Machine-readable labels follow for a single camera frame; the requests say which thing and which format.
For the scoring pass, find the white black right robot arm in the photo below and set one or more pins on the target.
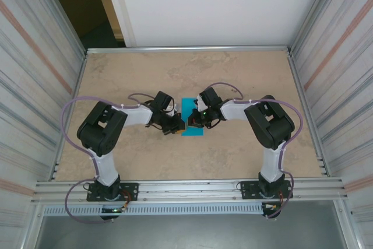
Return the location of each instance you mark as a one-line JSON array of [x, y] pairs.
[[272, 167]]

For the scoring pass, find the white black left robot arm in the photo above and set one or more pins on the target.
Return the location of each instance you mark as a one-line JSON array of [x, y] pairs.
[[106, 170]]

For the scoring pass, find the white door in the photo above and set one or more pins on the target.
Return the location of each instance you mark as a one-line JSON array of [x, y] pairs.
[[116, 4]]

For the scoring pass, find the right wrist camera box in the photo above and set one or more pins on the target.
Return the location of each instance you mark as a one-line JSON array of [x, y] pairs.
[[200, 103]]

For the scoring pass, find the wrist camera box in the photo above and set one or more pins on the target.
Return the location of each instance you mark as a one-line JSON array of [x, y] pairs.
[[173, 112], [200, 103]]

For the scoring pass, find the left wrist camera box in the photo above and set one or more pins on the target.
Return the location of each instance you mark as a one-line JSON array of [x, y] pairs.
[[173, 112]]

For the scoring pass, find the wide aluminium frame rail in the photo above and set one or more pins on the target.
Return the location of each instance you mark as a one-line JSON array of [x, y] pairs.
[[189, 193]]

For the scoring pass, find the long aluminium table edge rail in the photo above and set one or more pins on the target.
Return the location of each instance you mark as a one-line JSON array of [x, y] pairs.
[[189, 49]]

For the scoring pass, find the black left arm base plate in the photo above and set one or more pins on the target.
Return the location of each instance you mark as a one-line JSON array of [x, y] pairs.
[[129, 190]]

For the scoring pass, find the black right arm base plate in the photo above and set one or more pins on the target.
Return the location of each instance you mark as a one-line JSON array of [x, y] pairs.
[[247, 189]]

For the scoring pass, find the short aluminium side rail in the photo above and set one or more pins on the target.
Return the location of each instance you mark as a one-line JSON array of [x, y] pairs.
[[69, 115], [320, 150]]

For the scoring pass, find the translucent ribbed enclosure panel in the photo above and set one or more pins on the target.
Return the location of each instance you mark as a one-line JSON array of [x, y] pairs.
[[29, 85], [344, 85]]

